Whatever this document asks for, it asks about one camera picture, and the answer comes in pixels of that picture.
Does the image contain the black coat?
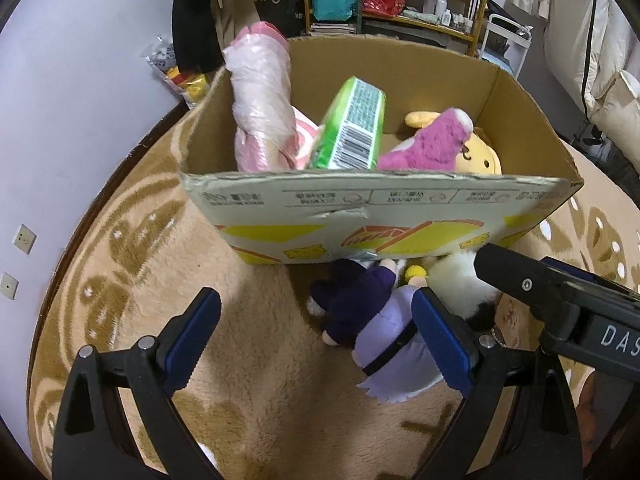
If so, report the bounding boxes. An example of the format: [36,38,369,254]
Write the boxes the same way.
[171,0,224,74]

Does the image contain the plastic bag with toys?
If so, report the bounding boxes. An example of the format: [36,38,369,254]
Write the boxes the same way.
[142,36,209,110]

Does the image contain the cardboard box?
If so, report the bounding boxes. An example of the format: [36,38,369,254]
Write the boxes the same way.
[180,36,584,264]

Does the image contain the yellow plush doll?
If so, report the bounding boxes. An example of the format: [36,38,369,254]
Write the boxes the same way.
[405,110,502,174]

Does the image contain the wall socket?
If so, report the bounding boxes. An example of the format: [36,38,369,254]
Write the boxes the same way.
[0,273,18,300]
[13,224,37,255]

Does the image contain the lower wall socket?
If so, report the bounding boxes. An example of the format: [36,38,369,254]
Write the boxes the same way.
[0,273,18,300]

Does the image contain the pink wrapped plush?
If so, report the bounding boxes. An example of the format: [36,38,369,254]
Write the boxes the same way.
[224,22,318,174]

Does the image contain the green tissue pack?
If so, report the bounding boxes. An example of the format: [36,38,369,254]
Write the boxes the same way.
[306,77,386,170]

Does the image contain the upper wall socket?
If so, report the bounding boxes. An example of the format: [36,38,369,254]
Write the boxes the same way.
[13,224,37,255]

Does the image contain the pink plush toy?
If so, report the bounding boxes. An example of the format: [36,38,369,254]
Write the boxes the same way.
[376,108,473,172]

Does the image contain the stack of books left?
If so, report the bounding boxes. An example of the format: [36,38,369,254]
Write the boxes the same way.
[308,22,358,37]

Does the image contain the purple plush doll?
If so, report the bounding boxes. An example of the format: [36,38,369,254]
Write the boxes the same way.
[307,259,442,404]

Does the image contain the wooden shelf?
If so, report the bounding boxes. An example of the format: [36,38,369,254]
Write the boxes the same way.
[303,0,488,56]

